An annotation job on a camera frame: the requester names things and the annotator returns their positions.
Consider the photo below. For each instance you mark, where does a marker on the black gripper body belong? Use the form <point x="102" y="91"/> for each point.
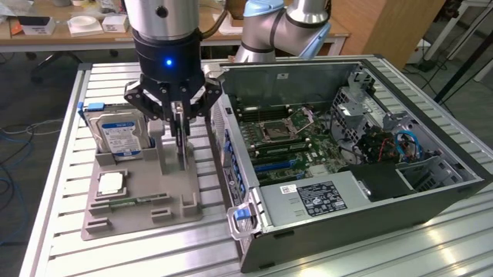
<point x="170" y="66"/>

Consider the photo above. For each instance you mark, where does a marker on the black graphics card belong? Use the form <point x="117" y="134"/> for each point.
<point x="184" y="155"/>

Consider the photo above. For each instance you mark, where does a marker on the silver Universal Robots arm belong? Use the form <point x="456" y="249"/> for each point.
<point x="166" y="17"/>

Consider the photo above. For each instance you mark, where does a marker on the hard disk with blue caddy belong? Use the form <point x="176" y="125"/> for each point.
<point x="116" y="135"/>

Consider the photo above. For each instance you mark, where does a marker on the white paper booklets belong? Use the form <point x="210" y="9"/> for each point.
<point x="229" y="29"/>

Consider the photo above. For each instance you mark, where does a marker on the plain white box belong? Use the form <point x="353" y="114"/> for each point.
<point x="116" y="24"/>

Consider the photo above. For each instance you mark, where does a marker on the CPU socket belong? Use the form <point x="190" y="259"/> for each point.
<point x="277" y="131"/>

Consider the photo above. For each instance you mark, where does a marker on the white box with round dish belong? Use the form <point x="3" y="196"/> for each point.
<point x="85" y="26"/>

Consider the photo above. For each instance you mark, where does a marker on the metal socket cover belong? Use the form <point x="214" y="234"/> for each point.
<point x="304" y="118"/>

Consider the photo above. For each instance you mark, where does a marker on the installed RAM stick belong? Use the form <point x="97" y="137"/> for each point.
<point x="281" y="150"/>

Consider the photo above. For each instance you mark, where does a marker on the grey parts rack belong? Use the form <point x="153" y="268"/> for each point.
<point x="142" y="184"/>

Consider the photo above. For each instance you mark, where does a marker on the blue expansion slot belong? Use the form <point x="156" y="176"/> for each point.
<point x="272" y="166"/>

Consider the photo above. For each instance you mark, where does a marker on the black office chair base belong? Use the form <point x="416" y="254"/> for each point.
<point x="46" y="62"/>

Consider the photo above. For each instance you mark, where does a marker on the silver CPU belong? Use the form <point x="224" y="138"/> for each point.
<point x="110" y="184"/>

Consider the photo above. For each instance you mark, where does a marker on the wooden desk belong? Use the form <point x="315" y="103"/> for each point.
<point x="58" y="40"/>

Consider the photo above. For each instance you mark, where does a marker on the green motherboard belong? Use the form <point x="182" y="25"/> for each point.
<point x="308" y="155"/>

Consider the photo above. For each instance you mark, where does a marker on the green loose RAM stick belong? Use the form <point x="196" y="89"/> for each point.
<point x="132" y="200"/>

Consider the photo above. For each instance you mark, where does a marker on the white box with black lid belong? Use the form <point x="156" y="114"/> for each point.
<point x="37" y="26"/>

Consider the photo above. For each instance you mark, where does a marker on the metal drive cage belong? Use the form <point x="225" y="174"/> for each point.
<point x="355" y="115"/>

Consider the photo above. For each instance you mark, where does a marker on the grey power supply unit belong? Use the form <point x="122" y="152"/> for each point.
<point x="281" y="207"/>

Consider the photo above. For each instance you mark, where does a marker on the wooden cabinet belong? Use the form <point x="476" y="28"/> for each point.
<point x="386" y="34"/>

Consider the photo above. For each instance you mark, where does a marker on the black plastic shroud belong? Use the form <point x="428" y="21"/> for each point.
<point x="377" y="179"/>

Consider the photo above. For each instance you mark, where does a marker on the black open PC case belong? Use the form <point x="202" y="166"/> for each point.
<point x="347" y="231"/>

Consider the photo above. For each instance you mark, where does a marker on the grey disk bay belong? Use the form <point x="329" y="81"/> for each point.
<point x="428" y="173"/>

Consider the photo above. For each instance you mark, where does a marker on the white side table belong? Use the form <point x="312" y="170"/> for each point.
<point x="483" y="57"/>

